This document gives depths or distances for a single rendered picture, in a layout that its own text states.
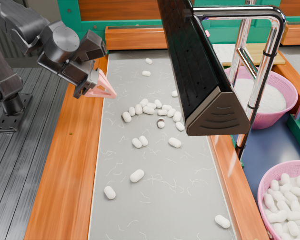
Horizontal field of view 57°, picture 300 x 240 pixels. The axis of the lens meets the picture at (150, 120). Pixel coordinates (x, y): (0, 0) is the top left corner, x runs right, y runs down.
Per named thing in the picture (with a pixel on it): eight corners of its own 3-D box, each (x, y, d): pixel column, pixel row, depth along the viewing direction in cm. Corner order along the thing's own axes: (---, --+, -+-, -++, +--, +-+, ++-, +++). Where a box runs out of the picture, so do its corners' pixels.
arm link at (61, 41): (90, 42, 61) (55, -7, 58) (61, 58, 55) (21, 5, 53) (70, 63, 69) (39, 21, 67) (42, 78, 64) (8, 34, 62)
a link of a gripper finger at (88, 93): (123, 78, 75) (94, 58, 71) (123, 94, 70) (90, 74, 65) (108, 94, 78) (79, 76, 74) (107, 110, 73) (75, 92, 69)
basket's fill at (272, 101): (224, 131, 87) (227, 118, 83) (208, 90, 104) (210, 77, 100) (293, 128, 88) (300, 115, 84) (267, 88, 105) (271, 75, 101)
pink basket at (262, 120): (264, 150, 82) (274, 126, 76) (193, 110, 96) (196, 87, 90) (301, 109, 97) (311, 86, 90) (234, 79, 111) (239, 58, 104)
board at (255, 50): (195, 66, 100) (195, 64, 100) (188, 47, 112) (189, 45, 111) (284, 64, 102) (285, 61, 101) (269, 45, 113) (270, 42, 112)
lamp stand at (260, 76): (172, 178, 75) (186, 11, 45) (165, 127, 90) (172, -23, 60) (241, 175, 76) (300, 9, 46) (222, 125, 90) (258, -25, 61)
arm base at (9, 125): (26, 76, 98) (6, 77, 98) (8, 113, 83) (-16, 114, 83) (33, 95, 104) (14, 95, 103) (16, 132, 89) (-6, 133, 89)
